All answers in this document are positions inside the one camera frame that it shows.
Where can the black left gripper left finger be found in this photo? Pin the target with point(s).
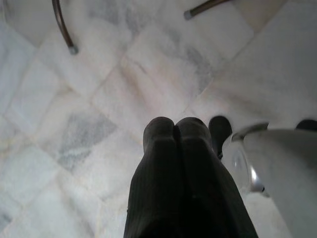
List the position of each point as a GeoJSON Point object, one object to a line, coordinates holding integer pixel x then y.
{"type": "Point", "coordinates": [153, 183]}

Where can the black robot foot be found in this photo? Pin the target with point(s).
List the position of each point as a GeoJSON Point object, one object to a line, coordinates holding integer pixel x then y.
{"type": "Point", "coordinates": [307, 124]}
{"type": "Point", "coordinates": [218, 134]}

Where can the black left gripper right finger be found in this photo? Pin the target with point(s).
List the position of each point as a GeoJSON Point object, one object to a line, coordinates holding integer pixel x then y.
{"type": "Point", "coordinates": [208, 188]}

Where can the black robot left foot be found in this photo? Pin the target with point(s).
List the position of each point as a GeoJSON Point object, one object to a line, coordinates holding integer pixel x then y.
{"type": "Point", "coordinates": [218, 134]}

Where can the black robot right foot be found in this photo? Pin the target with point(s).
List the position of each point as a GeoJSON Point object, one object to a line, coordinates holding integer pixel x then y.
{"type": "Point", "coordinates": [307, 124]}

